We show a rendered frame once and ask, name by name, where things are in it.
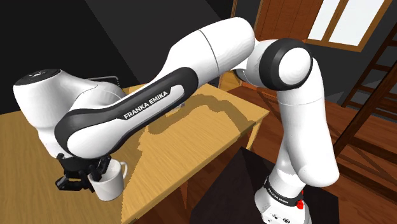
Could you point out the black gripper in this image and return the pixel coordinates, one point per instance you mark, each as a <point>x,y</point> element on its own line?
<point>73,164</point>

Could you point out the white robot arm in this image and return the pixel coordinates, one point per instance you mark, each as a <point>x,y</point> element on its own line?
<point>214,46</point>

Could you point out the white cup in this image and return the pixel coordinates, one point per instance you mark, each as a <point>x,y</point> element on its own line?
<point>110,183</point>

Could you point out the light wooden table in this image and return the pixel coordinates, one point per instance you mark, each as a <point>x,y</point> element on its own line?
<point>186,149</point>

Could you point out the dark robot stand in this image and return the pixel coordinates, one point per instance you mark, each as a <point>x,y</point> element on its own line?
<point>229,192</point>

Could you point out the brown wooden door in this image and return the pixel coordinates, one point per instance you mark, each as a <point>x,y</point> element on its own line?
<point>288,17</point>

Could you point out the wood-framed window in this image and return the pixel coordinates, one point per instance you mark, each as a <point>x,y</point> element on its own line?
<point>347,21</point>

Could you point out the dark wooden ladder frame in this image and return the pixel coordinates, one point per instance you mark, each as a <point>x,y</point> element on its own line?
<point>366,105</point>

